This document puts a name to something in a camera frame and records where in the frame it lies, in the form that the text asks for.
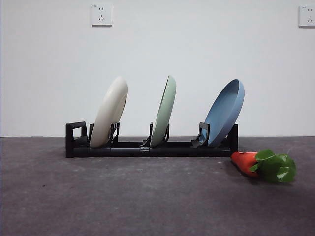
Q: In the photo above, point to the black plate rack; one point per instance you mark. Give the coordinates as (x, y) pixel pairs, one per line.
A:
(123, 152)

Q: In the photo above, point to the cream white plate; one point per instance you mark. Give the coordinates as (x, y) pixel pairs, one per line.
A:
(108, 110)

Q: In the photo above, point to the blue plate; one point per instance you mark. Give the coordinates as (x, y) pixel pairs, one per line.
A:
(222, 115)

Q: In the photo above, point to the pale green plate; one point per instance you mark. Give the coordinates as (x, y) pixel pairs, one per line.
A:
(164, 110)

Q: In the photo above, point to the orange carrot with green leaves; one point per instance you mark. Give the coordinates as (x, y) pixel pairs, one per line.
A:
(246, 162)

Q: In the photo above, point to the white wall socket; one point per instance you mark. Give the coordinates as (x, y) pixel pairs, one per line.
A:
(307, 16)
(102, 14)

